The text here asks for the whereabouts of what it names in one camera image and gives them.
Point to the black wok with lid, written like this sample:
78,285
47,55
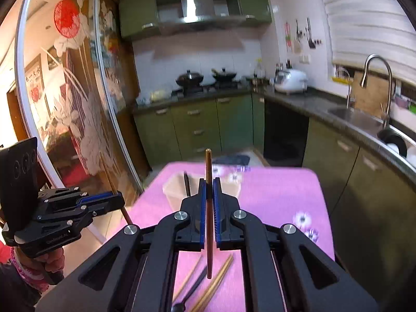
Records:
189,78

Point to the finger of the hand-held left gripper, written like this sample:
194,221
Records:
102,196
107,208

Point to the black pan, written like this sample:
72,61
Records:
386,135

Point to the purple container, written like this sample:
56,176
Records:
401,101

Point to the black built-in oven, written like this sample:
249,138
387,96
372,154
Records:
286,130

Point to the tall steel faucet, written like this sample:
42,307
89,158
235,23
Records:
387,104

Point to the wooden cutting board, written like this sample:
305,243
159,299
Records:
372,97

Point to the yellow tray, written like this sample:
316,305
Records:
340,79

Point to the black plastic fork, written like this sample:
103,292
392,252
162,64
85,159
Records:
187,185
195,286

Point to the green wall cabinets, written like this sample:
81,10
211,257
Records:
136,9

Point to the steel range hood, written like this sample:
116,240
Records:
198,9

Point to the white wall socket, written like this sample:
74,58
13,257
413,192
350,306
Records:
304,59

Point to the flower pattern sliding door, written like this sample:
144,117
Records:
87,104

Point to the reddish brown single chopstick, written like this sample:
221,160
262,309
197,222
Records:
126,217

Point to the dark brown single chopstick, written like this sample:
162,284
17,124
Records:
208,169

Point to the steel double sink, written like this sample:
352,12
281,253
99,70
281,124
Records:
354,117

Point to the person's left forearm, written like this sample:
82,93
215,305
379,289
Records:
22,273

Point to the white rice cooker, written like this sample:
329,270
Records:
291,81

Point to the black gas stove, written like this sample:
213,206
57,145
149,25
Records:
208,87

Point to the green container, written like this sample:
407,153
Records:
412,107

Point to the small steel faucet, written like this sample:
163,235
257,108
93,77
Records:
348,94

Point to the white plastic utensil holder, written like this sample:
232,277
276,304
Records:
174,187

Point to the dark stone countertop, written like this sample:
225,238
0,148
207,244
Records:
312,104

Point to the white plastic bag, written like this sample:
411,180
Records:
157,97

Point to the black hanging spatula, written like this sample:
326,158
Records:
311,43

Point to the white striped window blind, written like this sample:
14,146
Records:
357,16

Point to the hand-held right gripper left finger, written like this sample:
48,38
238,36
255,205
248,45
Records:
203,221

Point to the metal hanging utensil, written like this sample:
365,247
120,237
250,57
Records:
298,31

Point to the cooking oil bottle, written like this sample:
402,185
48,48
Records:
258,68

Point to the bunch of wooden chopsticks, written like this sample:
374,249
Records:
224,268

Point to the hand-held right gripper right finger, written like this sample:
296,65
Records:
217,221

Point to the person's left hand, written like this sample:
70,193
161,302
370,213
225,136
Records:
55,263

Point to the pink green hanging utensil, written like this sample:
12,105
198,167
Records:
288,37

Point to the cream hanging spatula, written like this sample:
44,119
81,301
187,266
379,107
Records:
297,47

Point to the dark sauce bottles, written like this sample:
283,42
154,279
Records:
282,65

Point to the pink floral tablecloth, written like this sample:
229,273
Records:
279,195

